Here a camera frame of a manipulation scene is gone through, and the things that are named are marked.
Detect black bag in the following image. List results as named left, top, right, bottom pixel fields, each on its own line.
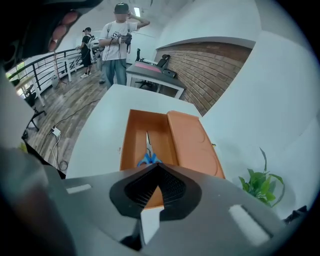
left=162, top=68, right=178, bottom=79

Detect blue-handled scissors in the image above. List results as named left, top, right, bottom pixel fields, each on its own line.
left=136, top=131, right=163, bottom=168

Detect grey-topped desk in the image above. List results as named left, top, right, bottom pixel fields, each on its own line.
left=125, top=61, right=188, bottom=100

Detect orange cardboard box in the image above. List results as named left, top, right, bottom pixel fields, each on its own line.
left=119, top=109, right=226, bottom=210

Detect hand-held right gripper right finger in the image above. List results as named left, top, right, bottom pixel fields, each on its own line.
left=146, top=163, right=287, bottom=256

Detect white cable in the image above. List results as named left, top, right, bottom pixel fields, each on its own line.
left=50, top=134, right=69, bottom=171

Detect black metal railing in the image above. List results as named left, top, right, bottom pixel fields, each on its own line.
left=6, top=47, right=84, bottom=94

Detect pink desk mat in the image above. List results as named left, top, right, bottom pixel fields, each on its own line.
left=134, top=62, right=158, bottom=73

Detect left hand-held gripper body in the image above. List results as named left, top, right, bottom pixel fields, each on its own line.
left=0, top=67, right=36, bottom=151

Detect person's left hand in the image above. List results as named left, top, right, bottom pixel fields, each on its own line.
left=46, top=9, right=83, bottom=53

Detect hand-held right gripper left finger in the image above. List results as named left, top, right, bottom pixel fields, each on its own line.
left=63, top=163, right=160, bottom=256

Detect small white table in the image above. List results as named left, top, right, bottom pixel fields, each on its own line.
left=56, top=53, right=84, bottom=83

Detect black swivel chair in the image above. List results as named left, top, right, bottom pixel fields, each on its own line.
left=21, top=84, right=48, bottom=133

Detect black high-back office chair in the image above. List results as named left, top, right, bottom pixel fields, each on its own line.
left=156, top=53, right=172, bottom=68
left=135, top=47, right=148, bottom=63

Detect black floor cable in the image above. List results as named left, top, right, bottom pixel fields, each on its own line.
left=37, top=98, right=101, bottom=156

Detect wooden tripod stand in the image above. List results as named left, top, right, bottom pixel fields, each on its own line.
left=51, top=51, right=68, bottom=90

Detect green potted plant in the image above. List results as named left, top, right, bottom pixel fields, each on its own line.
left=238, top=147, right=286, bottom=208

